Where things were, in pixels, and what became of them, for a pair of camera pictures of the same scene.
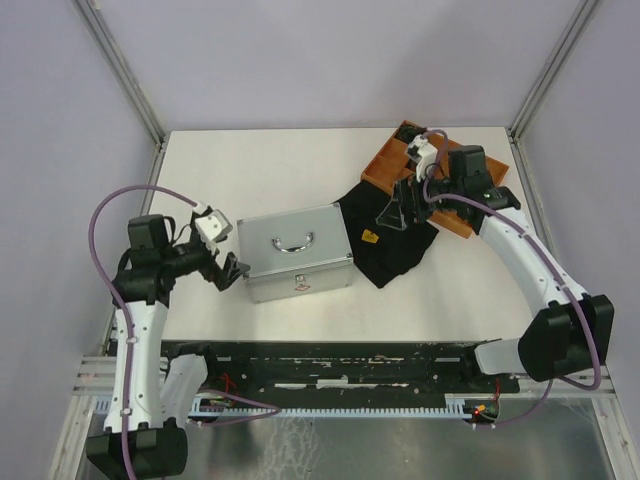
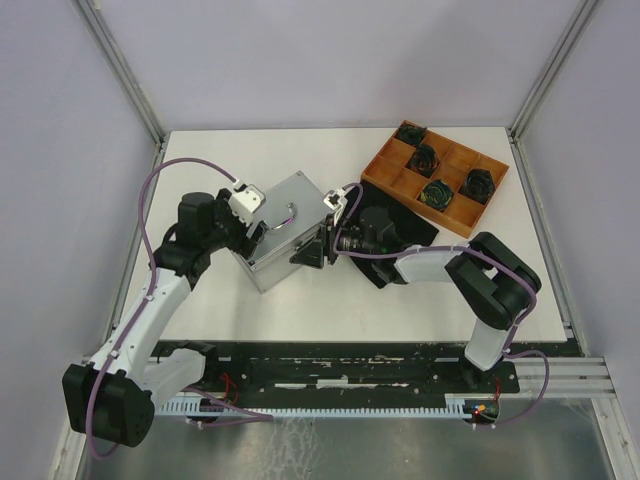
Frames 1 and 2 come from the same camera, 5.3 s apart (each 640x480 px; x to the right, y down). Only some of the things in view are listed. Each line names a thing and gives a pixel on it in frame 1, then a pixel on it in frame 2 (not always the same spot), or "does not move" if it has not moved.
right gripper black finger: [398, 211] to [313, 254]
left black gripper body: [209, 268] to [228, 231]
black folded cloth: [388, 239] does not move
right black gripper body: [423, 207] to [348, 240]
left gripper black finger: [232, 270] to [259, 235]
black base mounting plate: [351, 368] does not move
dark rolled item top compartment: [408, 133] does not move
